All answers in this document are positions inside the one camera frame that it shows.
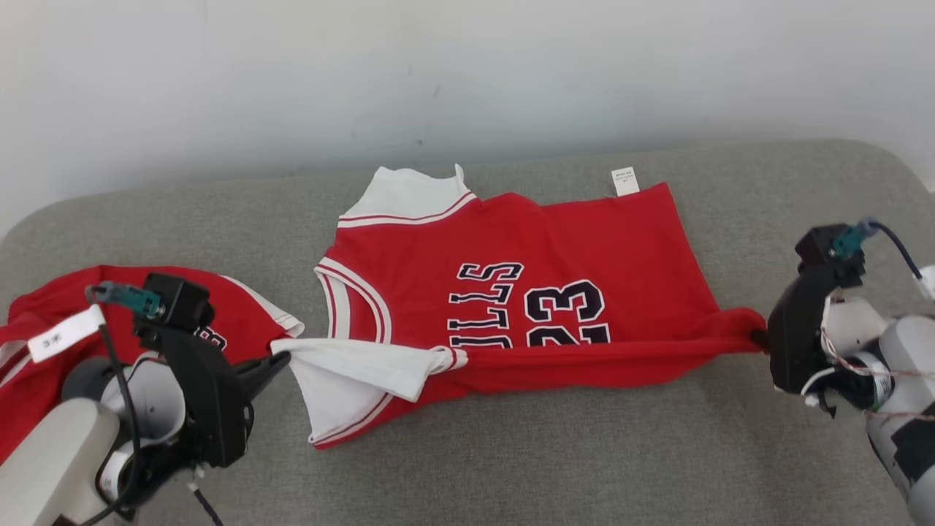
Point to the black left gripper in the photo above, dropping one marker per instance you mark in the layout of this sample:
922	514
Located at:
215	416

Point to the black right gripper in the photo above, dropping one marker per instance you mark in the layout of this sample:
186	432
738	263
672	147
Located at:
796	336

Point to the red and white Bulls jersey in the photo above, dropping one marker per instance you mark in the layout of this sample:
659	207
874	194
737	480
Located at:
584	241

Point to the red Bulls shorts white stripe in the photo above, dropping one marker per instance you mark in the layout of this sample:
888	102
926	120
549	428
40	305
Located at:
58	288

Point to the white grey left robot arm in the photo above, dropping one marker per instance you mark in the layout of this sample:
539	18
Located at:
44	467

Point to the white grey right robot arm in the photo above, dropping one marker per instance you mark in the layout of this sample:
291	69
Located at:
906	343

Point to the white paper label tag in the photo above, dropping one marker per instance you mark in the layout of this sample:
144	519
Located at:
66	334

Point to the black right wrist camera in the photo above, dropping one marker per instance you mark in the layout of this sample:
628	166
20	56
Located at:
822	248

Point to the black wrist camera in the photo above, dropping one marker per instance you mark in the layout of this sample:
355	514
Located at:
175	303
822	248

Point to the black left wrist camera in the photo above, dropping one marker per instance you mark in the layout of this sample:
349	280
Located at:
175	303

